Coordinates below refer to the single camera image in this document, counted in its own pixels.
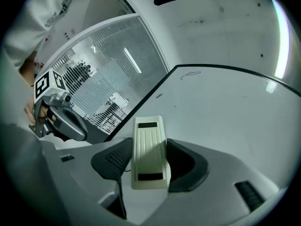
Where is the glass partition with blinds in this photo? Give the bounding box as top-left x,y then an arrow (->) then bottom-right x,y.
50,15 -> 170,143

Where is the black-framed whiteboard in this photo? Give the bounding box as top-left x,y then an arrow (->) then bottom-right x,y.
103,64 -> 301,190

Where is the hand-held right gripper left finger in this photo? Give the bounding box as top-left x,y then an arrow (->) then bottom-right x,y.
43,137 -> 133,226

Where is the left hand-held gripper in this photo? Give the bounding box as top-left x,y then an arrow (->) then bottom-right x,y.
28,67 -> 89,142

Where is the person's white shirt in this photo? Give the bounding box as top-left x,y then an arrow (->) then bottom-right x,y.
1,0 -> 79,69

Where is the white plastic ribbed device housing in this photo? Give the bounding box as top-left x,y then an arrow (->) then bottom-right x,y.
130,115 -> 171,190

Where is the person's left forearm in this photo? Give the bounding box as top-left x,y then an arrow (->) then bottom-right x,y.
19,59 -> 40,124

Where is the long ceiling tube light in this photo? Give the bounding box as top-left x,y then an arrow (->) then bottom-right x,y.
269,0 -> 292,80

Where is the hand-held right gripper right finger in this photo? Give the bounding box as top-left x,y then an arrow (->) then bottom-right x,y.
150,137 -> 290,226

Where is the person's left hand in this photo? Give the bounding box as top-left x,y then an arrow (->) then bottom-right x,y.
38,105 -> 57,124

